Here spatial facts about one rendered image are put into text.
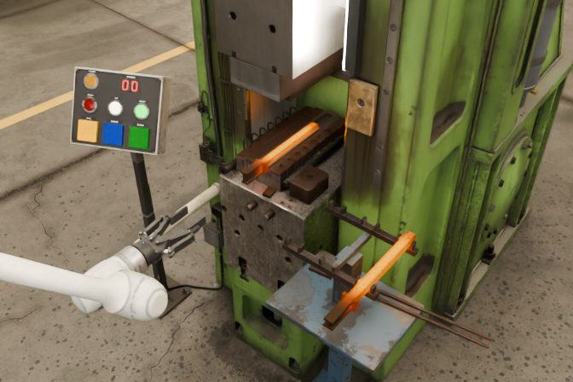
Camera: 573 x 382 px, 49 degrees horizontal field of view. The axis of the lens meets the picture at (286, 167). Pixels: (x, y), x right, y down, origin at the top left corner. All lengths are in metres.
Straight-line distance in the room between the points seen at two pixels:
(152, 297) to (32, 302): 1.68
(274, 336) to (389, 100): 1.22
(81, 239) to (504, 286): 2.14
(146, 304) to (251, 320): 1.19
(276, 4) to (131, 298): 0.87
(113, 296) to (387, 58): 0.97
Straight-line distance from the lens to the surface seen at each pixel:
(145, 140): 2.27
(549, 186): 3.91
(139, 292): 1.58
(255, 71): 1.93
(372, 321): 1.95
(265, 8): 1.81
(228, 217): 2.31
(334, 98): 2.44
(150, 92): 2.26
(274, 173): 2.09
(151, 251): 1.81
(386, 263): 1.73
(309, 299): 1.99
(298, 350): 2.57
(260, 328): 2.69
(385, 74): 1.83
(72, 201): 3.70
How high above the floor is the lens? 2.27
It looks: 37 degrees down
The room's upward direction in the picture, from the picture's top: straight up
